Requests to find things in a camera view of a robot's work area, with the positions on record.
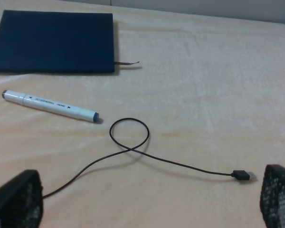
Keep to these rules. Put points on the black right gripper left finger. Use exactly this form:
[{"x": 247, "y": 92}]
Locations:
[{"x": 21, "y": 203}]

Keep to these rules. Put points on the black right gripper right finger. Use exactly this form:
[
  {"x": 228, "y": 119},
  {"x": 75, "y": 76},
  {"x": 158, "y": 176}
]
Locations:
[{"x": 272, "y": 198}]

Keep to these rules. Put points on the white marker pen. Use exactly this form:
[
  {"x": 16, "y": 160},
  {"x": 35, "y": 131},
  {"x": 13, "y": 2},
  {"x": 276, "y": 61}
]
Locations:
[{"x": 50, "y": 106}]

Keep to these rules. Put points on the dark blue notebook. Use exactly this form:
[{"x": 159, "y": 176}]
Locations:
[{"x": 56, "y": 42}]

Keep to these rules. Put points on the beige fleece blanket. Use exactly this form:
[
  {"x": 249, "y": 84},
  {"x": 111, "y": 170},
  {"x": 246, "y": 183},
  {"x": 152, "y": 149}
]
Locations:
[{"x": 183, "y": 136}]

